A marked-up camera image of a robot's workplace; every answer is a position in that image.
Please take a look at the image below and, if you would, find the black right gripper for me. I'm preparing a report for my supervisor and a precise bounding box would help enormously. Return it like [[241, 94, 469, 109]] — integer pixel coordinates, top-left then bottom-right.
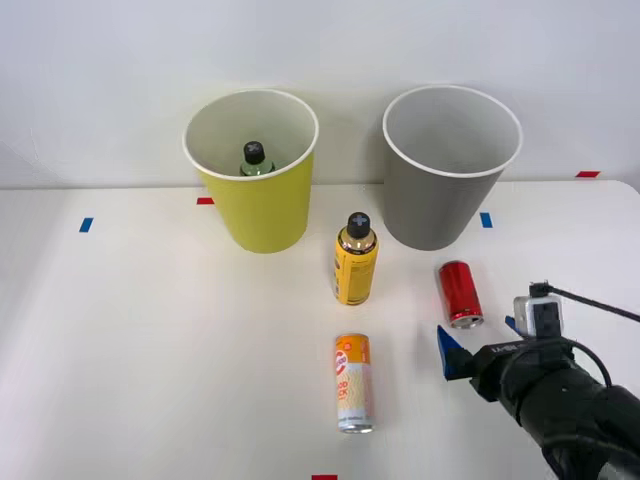
[[436, 314, 576, 404]]

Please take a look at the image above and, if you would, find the red drink can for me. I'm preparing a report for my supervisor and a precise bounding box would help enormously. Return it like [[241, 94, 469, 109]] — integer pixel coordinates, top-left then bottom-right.
[[438, 260, 485, 331]]

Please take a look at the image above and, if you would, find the orange and white drink can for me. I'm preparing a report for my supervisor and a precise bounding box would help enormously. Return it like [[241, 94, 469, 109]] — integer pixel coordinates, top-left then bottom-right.
[[333, 333, 376, 435]]

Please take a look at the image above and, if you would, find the grey plastic bin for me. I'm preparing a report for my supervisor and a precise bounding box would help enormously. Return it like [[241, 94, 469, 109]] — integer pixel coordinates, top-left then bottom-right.
[[382, 84, 524, 251]]

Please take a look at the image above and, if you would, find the yellow bottle with black cap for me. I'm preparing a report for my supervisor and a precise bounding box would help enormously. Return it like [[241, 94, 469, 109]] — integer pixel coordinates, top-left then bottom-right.
[[332, 211, 381, 306]]

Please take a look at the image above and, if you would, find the yellow-green plastic bin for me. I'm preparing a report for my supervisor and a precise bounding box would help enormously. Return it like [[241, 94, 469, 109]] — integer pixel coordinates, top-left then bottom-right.
[[181, 88, 320, 255]]

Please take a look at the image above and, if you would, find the green bottle with black cap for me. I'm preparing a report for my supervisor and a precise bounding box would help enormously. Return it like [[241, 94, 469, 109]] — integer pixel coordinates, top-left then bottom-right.
[[238, 140, 278, 177]]

